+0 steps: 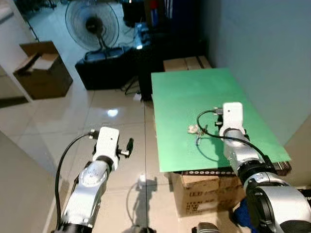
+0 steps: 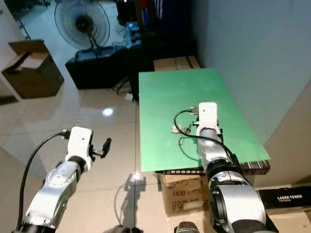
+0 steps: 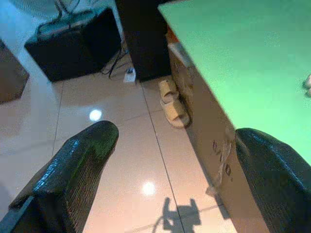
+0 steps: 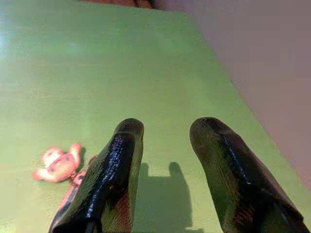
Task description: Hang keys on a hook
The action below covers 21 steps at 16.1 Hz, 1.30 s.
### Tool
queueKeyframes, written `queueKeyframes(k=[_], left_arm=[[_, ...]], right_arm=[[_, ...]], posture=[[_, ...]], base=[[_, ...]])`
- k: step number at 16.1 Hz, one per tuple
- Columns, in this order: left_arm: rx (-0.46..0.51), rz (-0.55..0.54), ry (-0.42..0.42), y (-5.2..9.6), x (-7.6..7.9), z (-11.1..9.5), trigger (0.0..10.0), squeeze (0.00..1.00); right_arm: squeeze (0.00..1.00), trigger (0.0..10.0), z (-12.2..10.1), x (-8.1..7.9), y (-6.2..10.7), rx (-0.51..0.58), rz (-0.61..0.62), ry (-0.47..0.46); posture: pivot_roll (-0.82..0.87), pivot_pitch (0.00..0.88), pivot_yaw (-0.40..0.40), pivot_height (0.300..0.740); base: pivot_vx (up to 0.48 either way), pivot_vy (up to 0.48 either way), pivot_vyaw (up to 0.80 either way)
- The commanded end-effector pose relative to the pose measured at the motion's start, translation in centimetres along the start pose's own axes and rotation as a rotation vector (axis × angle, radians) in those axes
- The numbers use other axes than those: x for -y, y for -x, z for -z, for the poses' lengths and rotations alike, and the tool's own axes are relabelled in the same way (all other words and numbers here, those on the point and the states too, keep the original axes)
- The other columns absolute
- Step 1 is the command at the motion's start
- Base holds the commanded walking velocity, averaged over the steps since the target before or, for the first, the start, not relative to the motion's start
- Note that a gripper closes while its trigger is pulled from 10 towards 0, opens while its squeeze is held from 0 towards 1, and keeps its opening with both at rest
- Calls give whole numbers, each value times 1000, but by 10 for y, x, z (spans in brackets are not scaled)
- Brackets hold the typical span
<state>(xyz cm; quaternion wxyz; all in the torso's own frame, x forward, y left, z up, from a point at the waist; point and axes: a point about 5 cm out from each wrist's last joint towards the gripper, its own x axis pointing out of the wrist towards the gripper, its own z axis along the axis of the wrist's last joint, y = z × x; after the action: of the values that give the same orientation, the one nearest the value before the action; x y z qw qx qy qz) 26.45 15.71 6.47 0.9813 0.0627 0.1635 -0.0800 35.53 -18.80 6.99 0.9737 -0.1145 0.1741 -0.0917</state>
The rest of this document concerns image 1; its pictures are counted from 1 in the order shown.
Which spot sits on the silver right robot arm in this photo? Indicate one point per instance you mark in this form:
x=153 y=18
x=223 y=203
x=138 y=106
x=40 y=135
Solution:
x=277 y=204

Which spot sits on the printed brown cardboard box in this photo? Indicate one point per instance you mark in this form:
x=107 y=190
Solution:
x=204 y=194

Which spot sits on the black desk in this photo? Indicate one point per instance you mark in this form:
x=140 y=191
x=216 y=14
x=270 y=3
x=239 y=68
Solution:
x=170 y=43

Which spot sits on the open brown cardboard box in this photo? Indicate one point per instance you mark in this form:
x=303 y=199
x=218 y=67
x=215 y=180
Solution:
x=43 y=75

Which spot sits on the black standing fan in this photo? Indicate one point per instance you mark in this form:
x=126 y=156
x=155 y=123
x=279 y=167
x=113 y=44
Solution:
x=92 y=22

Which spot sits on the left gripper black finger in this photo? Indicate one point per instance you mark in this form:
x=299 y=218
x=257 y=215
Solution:
x=130 y=148

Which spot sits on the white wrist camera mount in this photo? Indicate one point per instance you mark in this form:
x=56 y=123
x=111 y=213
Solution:
x=107 y=141
x=232 y=116

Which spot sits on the black equipment case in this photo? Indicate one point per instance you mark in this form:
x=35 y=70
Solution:
x=104 y=68

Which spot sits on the black laser toner box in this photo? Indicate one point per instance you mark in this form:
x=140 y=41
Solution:
x=305 y=193

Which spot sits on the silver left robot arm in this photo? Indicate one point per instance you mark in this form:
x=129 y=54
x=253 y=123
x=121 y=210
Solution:
x=87 y=194

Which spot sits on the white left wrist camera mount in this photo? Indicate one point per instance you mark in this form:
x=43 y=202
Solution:
x=107 y=141

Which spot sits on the closed brown cardboard box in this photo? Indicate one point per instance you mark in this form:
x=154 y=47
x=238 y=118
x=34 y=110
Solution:
x=187 y=63

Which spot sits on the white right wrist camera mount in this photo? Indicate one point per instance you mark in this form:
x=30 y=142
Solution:
x=232 y=116

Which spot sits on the keys with white fob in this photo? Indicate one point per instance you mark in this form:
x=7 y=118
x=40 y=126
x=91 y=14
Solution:
x=193 y=129

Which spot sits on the black white striped board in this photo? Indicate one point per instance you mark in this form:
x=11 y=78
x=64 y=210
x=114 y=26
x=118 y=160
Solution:
x=282 y=168

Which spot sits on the plain green board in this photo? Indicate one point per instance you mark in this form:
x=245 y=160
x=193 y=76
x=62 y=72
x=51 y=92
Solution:
x=194 y=92

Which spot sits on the grey robot leg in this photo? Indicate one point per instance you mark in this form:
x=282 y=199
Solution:
x=205 y=228

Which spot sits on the blue cloth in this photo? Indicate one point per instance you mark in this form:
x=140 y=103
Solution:
x=242 y=216

